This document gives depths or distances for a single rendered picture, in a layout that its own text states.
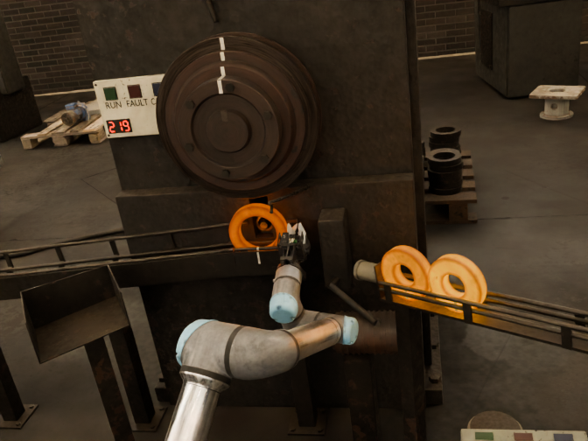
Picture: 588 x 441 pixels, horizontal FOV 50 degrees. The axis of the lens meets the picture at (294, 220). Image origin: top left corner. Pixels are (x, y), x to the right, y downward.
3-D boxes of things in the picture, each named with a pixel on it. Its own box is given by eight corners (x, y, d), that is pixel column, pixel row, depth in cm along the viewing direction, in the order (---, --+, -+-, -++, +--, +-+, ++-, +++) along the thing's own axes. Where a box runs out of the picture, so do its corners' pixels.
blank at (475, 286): (430, 248, 165) (423, 254, 163) (484, 257, 154) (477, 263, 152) (437, 301, 171) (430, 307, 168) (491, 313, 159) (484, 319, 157)
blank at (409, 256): (383, 241, 176) (375, 245, 174) (430, 248, 165) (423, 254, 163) (392, 290, 182) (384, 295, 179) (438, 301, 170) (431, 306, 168)
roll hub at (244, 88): (194, 176, 184) (174, 80, 173) (288, 170, 179) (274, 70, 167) (188, 184, 179) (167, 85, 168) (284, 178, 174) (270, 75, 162)
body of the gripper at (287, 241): (304, 229, 185) (299, 260, 176) (308, 249, 190) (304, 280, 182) (278, 230, 186) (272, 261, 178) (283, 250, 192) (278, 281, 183)
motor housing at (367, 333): (349, 436, 217) (332, 303, 195) (415, 437, 213) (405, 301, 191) (346, 465, 206) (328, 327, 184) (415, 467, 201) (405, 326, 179)
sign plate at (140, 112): (109, 136, 204) (94, 80, 197) (185, 129, 199) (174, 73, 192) (107, 138, 202) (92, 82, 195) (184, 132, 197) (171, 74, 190)
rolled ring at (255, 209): (283, 205, 191) (284, 200, 194) (223, 208, 194) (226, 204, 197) (290, 259, 198) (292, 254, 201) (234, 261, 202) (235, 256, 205)
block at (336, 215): (329, 273, 207) (320, 206, 197) (353, 272, 205) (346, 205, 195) (325, 290, 197) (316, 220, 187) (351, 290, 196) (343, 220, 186)
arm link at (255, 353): (276, 339, 131) (361, 308, 175) (230, 331, 136) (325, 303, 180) (272, 394, 131) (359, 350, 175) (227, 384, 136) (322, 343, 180)
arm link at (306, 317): (318, 349, 178) (308, 325, 170) (283, 342, 183) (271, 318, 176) (327, 326, 182) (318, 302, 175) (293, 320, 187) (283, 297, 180)
